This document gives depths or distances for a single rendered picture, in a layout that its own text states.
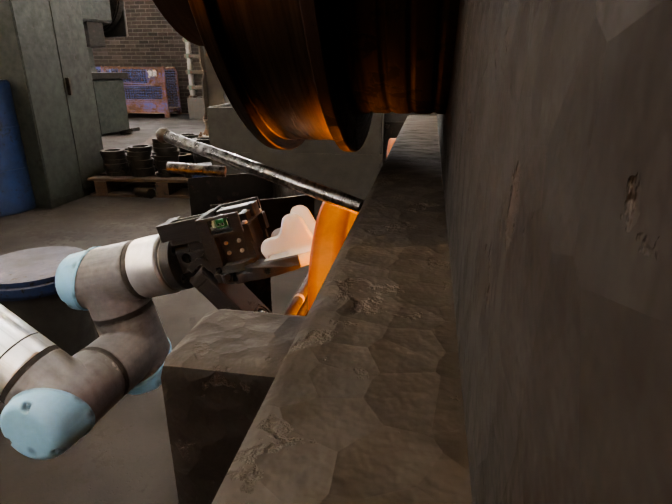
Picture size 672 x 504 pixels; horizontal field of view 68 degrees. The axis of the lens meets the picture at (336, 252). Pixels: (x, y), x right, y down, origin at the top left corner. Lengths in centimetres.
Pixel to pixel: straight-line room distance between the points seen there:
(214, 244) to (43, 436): 25
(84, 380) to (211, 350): 32
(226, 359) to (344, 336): 14
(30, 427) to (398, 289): 46
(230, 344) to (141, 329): 38
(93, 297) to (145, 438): 92
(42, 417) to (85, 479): 91
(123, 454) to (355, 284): 135
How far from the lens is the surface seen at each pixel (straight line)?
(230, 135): 305
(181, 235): 60
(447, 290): 20
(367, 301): 19
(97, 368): 62
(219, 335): 32
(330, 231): 50
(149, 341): 68
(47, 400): 59
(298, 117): 40
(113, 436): 159
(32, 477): 155
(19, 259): 172
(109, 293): 66
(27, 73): 404
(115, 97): 849
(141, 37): 1214
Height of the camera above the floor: 96
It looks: 20 degrees down
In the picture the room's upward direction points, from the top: straight up
